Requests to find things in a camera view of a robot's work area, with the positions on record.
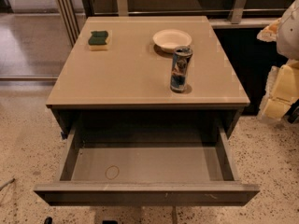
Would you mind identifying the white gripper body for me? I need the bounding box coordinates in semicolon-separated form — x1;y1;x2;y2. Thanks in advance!
270;60;299;104

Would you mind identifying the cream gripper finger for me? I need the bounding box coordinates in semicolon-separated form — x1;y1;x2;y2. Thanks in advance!
257;97;291;121
257;19;281;42

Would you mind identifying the blue silver redbull can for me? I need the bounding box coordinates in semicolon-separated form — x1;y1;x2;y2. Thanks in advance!
170;46;193;92

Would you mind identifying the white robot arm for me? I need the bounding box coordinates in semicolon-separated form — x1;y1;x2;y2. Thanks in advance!
257;0;299;123

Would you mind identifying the tan cabinet with top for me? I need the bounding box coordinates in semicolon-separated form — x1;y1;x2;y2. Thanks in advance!
46;16;249;133

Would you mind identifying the open grey top drawer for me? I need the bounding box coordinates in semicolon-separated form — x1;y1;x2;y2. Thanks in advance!
34;125;259;206

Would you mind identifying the white paper bowl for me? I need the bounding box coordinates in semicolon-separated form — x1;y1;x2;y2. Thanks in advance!
152;29;192;53

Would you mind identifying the green yellow sponge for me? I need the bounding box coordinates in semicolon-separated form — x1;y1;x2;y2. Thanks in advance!
88;31;110;51

